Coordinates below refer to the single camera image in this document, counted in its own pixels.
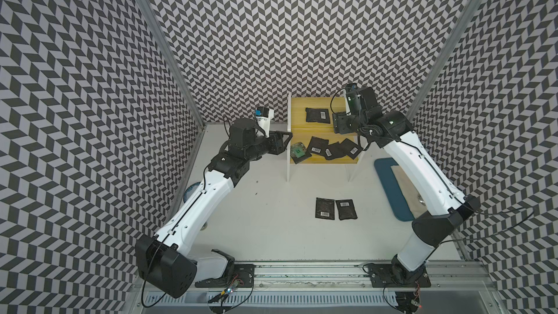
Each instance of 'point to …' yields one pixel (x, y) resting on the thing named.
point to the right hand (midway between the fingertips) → (347, 120)
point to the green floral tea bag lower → (298, 153)
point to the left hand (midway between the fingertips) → (285, 135)
